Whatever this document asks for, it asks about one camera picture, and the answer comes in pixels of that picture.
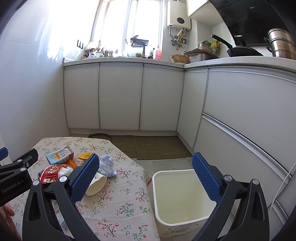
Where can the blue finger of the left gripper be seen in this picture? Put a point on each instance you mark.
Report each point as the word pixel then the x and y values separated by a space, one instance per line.
pixel 3 153

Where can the black range hood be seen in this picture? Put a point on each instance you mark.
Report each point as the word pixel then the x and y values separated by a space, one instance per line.
pixel 250 19

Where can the green floor mat left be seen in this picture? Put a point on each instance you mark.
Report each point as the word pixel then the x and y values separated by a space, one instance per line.
pixel 126 143

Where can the green floor mat right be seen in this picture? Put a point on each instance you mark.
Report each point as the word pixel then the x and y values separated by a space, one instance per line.
pixel 160 147

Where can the blue brown milk carton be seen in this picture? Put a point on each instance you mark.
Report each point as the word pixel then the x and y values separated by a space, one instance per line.
pixel 60 156

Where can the stainless steel stockpot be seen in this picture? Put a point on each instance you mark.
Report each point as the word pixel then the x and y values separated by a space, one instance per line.
pixel 280 43

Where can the white upper cabinet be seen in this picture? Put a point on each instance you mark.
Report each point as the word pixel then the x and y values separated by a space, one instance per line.
pixel 199 6

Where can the white paper cup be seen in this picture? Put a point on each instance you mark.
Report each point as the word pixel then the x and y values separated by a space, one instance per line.
pixel 97 183

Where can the clear plastic bottle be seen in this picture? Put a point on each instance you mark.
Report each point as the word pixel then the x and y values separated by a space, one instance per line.
pixel 106 166

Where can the hanging utensils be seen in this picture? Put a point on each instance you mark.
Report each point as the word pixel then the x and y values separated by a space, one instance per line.
pixel 179 40

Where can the yellow snack wrapper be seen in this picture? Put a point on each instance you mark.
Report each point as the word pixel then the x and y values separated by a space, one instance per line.
pixel 83 156

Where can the white lower kitchen cabinets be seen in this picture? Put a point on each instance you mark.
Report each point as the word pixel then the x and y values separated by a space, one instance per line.
pixel 238 112

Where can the round woven mat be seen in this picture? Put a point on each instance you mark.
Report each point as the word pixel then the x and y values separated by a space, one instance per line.
pixel 103 136

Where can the floral tablecloth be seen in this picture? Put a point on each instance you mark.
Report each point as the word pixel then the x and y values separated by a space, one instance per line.
pixel 122 209

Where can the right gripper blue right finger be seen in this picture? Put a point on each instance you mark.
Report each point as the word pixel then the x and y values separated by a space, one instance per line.
pixel 251 219

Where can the green floor mat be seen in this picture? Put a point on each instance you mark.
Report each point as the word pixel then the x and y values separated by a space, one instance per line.
pixel 126 143
pixel 160 147

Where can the black frying pan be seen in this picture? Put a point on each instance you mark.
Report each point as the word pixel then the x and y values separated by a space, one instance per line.
pixel 238 51

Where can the white gas water heater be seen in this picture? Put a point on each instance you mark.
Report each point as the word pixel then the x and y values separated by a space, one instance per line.
pixel 177 16

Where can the white plastic trash bin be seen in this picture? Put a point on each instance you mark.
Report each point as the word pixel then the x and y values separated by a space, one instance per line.
pixel 181 203

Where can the steel tray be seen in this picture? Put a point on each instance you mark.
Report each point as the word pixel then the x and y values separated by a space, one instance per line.
pixel 198 55

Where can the red bottle on counter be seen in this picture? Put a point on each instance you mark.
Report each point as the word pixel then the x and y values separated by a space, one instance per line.
pixel 158 53

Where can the person's left hand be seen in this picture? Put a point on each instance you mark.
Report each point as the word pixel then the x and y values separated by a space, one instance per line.
pixel 7 213

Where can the woven basket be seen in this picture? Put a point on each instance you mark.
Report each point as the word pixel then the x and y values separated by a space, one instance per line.
pixel 180 58

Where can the green yellow snack bags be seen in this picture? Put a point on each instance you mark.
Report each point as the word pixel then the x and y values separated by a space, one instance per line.
pixel 212 47

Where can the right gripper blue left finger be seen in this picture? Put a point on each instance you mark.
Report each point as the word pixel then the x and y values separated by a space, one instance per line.
pixel 39 218

